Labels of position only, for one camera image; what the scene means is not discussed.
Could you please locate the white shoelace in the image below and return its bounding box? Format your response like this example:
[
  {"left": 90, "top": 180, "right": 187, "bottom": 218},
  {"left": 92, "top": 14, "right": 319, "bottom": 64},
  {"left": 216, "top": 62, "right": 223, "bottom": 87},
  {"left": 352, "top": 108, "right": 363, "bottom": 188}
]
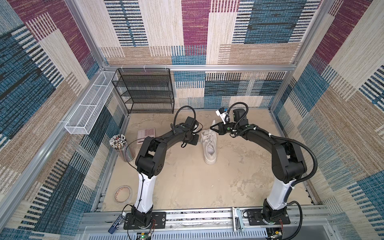
[{"left": 202, "top": 119, "right": 217, "bottom": 145}]

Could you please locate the white sneaker shoe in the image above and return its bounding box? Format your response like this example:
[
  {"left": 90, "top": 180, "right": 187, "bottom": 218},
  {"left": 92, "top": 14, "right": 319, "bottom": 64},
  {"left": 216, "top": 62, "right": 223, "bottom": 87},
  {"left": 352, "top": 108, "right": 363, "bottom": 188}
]
[{"left": 201, "top": 130, "right": 217, "bottom": 165}]

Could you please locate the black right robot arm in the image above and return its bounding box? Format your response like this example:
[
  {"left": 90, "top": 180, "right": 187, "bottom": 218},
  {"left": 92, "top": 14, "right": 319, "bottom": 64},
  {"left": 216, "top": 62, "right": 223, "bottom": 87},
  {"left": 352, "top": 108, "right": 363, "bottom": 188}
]
[{"left": 210, "top": 108, "right": 307, "bottom": 225}]

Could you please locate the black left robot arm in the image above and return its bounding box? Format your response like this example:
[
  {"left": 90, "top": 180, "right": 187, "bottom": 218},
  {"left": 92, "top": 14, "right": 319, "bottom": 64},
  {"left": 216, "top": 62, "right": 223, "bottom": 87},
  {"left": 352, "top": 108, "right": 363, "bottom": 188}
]
[{"left": 131, "top": 117, "right": 199, "bottom": 227}]

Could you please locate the black mesh shelf rack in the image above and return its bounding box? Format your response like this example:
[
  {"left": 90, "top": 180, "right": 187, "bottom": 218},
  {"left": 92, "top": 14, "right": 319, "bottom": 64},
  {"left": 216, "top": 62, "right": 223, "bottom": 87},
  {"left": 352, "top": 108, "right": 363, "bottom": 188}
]
[{"left": 112, "top": 68, "right": 175, "bottom": 114}]

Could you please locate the clear cup of pencils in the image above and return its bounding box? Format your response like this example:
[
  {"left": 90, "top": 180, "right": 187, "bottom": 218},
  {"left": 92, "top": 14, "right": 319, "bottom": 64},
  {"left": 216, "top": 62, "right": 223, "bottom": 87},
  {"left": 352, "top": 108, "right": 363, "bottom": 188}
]
[{"left": 109, "top": 134, "right": 135, "bottom": 163}]

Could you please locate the clear tape roll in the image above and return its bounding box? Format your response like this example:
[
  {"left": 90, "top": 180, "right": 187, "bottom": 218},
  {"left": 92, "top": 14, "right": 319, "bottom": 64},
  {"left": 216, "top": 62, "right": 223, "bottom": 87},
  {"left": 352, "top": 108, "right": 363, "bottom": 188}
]
[{"left": 114, "top": 185, "right": 133, "bottom": 204}]

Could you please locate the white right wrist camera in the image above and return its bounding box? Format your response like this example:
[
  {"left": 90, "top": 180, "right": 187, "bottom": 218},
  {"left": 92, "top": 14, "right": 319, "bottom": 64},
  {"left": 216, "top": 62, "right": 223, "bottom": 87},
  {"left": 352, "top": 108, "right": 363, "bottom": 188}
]
[{"left": 216, "top": 108, "right": 230, "bottom": 124}]

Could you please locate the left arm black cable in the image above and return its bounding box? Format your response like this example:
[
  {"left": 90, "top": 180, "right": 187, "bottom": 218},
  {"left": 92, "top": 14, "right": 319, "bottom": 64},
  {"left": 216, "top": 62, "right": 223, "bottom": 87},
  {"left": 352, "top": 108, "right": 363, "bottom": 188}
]
[{"left": 124, "top": 104, "right": 204, "bottom": 240}]

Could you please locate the white wire mesh tray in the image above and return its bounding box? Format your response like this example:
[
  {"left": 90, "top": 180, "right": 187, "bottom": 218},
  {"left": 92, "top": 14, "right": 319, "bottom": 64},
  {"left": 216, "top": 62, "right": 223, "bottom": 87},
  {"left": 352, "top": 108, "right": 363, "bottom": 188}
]
[{"left": 65, "top": 72, "right": 115, "bottom": 135}]

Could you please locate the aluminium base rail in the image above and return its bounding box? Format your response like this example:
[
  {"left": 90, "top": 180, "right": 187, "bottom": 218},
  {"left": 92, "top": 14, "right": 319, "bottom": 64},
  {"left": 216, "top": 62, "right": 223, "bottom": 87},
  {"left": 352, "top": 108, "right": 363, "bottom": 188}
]
[{"left": 75, "top": 205, "right": 342, "bottom": 240}]

